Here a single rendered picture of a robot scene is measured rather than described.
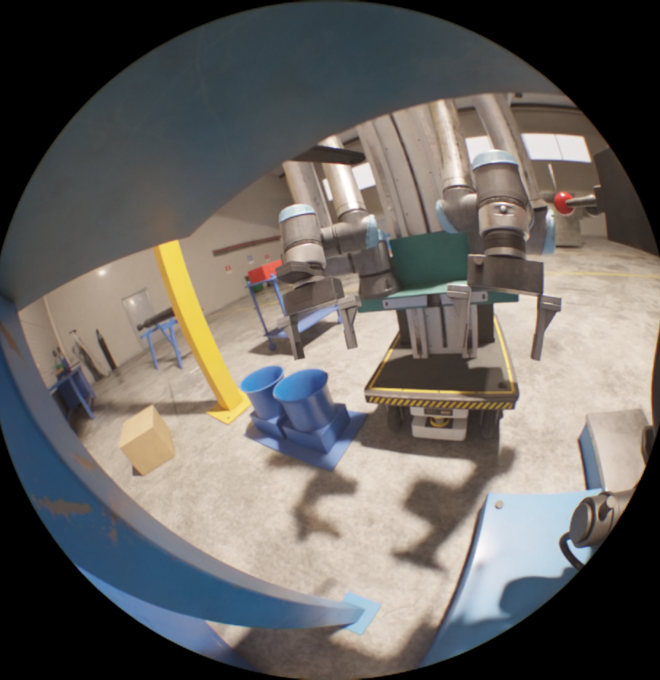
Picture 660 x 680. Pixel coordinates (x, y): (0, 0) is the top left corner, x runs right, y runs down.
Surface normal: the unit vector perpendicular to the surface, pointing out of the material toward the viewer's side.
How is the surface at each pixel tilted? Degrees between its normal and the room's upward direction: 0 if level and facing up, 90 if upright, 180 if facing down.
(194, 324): 90
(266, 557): 0
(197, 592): 90
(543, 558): 0
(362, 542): 0
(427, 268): 90
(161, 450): 90
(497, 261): 66
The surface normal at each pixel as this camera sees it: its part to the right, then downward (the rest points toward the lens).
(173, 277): 0.82, -0.02
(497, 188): -0.69, 0.04
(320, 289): -0.46, 0.05
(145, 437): 0.65, 0.11
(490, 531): -0.27, -0.89
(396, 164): -0.48, 0.45
